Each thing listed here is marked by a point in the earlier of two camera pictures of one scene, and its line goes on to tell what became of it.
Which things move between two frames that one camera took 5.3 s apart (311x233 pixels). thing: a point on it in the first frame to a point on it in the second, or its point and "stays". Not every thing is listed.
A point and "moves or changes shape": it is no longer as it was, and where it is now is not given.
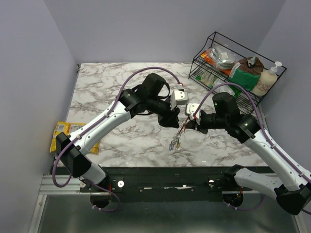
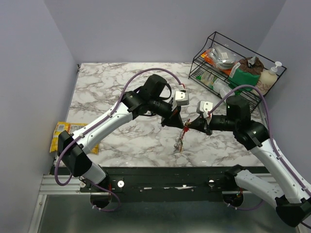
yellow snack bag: x=69 y=128 stays
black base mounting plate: x=160 y=184 stays
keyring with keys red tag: x=176 y=138 moves or changes shape
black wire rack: x=228 y=67 stays
